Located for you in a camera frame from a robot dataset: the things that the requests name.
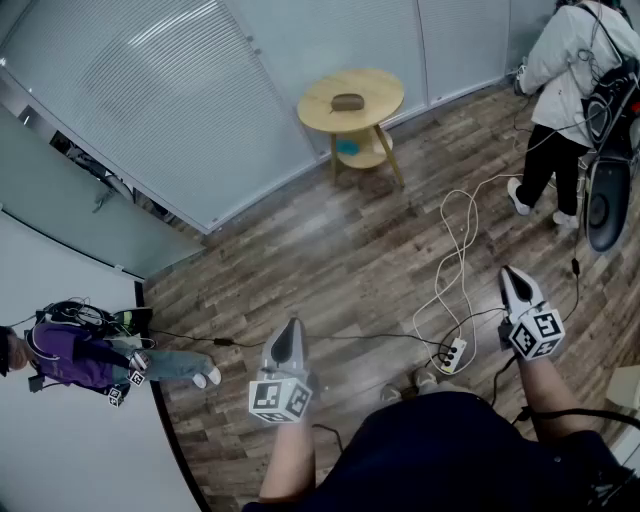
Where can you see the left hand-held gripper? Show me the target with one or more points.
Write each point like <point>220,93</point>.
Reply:
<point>280,400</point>

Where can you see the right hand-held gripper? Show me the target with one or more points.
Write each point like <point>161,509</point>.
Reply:
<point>537,332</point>

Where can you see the small brown pouch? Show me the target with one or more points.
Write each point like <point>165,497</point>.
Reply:
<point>347,102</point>

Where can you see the person's left forearm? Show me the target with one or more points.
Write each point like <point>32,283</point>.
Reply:
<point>290,460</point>

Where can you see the person's right forearm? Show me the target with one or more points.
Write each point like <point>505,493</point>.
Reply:
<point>550,395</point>

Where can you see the person's left shoe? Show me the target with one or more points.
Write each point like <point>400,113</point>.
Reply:
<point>391,393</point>

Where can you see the person's shoe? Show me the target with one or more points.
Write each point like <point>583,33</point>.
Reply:
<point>426,381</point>
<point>391,393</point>

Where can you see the person's grey trousers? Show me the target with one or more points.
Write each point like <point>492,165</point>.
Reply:
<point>452,388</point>

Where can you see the person's right shoe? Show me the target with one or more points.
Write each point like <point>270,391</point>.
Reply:
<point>426,381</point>

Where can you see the large black oval panel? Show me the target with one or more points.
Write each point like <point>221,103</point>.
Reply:
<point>607,200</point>

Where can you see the black oval panel green mark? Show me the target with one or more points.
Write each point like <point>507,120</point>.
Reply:
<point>132,320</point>

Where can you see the person's dark navy shirt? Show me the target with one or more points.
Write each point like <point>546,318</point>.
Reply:
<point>425,460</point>

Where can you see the teal object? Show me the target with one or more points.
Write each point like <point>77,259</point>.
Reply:
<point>347,147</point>

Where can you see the round wooden side table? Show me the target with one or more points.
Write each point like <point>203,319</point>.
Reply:
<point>370,90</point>

